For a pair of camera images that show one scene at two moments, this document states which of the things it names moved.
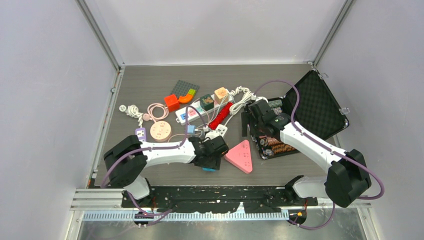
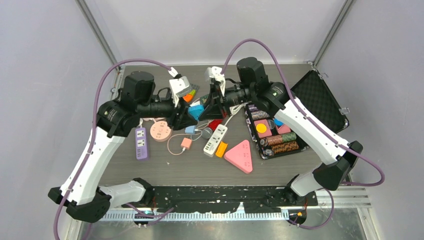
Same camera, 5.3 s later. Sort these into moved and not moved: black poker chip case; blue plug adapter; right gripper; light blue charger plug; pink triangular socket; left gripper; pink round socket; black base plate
Moved: blue plug adapter; right gripper; left gripper
Not moved: pink triangular socket; black base plate; pink round socket; light blue charger plug; black poker chip case
